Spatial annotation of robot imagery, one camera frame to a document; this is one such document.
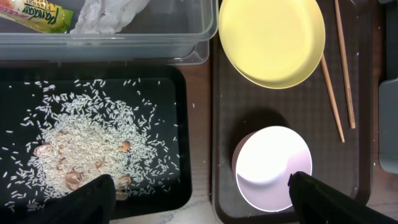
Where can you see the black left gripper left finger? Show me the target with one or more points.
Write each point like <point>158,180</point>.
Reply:
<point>92,203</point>

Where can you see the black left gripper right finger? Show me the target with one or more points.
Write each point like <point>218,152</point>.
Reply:
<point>316,202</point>

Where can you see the white pink bowl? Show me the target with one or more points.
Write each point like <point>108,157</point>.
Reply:
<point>263,162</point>

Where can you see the white tissue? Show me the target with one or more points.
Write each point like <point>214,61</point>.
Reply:
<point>107,16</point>

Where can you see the green yellow snack wrapper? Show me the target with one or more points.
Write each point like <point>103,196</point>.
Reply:
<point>40,15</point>

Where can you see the black food waste tray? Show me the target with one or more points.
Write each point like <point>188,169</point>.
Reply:
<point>124,207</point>

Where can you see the grey dishwasher rack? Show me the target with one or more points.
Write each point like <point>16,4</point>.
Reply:
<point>388,93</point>

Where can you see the clear plastic waste bin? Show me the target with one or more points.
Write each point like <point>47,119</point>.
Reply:
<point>175,32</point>

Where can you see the pile of rice and peanuts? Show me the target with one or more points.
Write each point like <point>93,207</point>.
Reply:
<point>57,136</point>

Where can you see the dark brown serving tray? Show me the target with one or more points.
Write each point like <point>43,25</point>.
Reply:
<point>241,107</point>

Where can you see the wooden chopstick left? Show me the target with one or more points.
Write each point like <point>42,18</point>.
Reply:
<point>332,97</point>

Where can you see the wooden chopstick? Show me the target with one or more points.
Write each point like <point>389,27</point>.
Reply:
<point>344,64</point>
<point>332,97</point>

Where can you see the yellow plate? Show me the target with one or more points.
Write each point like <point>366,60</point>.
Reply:
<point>276,44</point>

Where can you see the wooden chopstick right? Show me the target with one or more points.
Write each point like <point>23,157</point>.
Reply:
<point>344,64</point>

